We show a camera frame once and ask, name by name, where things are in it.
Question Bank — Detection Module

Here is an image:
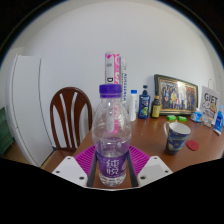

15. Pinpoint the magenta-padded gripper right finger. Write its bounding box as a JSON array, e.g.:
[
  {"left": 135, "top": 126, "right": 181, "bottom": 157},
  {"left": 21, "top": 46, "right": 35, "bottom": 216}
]
[{"left": 125, "top": 144, "right": 174, "bottom": 188}]

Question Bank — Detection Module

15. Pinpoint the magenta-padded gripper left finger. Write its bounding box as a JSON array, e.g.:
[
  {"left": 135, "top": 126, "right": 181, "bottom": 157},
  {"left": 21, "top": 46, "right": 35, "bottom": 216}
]
[{"left": 52, "top": 144, "right": 98, "bottom": 188}]

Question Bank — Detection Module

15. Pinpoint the clear purple-capped water bottle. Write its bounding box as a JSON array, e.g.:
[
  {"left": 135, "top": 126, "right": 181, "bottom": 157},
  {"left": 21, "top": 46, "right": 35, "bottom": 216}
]
[{"left": 91, "top": 83, "right": 132, "bottom": 188}]

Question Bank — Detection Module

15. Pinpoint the blue patterned paper cup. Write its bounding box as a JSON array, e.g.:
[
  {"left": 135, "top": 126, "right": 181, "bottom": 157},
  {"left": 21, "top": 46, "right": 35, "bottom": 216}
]
[{"left": 163, "top": 120, "right": 192, "bottom": 156}]

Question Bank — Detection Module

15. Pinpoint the flat round red coaster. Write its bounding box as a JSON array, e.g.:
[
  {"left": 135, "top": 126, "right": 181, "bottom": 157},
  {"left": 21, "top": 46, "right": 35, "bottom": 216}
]
[{"left": 185, "top": 139, "right": 200, "bottom": 152}]

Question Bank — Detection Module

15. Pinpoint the dark yellow-labelled pump bottle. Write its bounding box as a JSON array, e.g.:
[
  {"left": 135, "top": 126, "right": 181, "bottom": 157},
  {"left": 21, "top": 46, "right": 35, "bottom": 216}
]
[{"left": 150, "top": 91, "right": 162, "bottom": 119}]

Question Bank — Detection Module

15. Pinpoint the dark blue pump bottle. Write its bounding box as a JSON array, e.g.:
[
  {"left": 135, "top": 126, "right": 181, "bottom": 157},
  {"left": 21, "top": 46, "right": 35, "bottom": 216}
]
[{"left": 137, "top": 84, "right": 151, "bottom": 120}]

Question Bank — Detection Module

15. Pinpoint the white blue-capped bottle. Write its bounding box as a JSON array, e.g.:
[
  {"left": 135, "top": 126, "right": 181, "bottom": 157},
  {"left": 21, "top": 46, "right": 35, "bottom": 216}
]
[{"left": 128, "top": 89, "right": 139, "bottom": 122}]

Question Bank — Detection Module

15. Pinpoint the blue tissue pack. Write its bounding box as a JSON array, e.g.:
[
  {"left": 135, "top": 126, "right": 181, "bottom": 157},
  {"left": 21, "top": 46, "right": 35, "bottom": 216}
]
[{"left": 190, "top": 110, "right": 204, "bottom": 123}]

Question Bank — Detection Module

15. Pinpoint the dark wooden chair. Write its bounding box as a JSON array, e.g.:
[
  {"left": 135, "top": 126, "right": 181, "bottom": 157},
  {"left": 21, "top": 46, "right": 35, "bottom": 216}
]
[{"left": 41, "top": 86, "right": 94, "bottom": 173}]

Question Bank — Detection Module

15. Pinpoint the white refrigerator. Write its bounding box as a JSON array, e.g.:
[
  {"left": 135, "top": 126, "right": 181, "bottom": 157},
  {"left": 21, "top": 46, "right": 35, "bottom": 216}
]
[{"left": 5, "top": 54, "right": 54, "bottom": 167}]

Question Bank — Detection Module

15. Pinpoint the green crate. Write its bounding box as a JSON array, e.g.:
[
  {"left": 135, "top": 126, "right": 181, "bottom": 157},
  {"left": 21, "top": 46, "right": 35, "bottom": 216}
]
[{"left": 0, "top": 106, "right": 15, "bottom": 156}]

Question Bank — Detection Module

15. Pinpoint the framed group photo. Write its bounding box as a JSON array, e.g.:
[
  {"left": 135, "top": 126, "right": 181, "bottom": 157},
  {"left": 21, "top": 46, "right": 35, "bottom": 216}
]
[{"left": 153, "top": 73, "right": 199, "bottom": 116}]

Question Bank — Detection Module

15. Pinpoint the blue detergent bottle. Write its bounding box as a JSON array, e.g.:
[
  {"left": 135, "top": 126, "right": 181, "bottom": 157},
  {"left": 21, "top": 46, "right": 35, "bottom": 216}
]
[{"left": 213, "top": 104, "right": 224, "bottom": 134}]

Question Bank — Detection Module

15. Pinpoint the white paper gift bag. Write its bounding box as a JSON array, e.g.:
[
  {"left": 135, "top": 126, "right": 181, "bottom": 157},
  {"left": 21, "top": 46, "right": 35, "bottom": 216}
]
[{"left": 199, "top": 78, "right": 222, "bottom": 123}]

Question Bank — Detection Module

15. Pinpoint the pink and white tube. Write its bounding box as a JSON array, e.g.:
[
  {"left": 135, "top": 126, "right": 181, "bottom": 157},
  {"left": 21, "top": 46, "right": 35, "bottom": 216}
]
[{"left": 104, "top": 51, "right": 122, "bottom": 86}]

